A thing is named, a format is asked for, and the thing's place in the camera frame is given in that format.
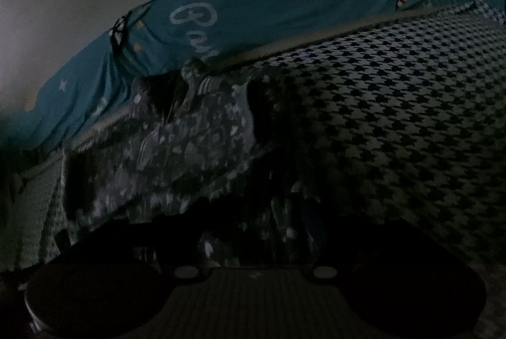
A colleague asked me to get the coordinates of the houndstooth blanket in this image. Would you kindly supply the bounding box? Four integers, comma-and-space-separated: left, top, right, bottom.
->
0, 1, 506, 339

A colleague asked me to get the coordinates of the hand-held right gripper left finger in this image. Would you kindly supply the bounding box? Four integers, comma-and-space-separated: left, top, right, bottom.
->
51, 199, 214, 280

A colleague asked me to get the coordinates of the grey patterned garment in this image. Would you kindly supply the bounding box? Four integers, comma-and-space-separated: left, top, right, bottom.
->
59, 62, 329, 266

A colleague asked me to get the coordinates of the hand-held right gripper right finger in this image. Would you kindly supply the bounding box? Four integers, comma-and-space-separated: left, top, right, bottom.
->
304, 205, 467, 280

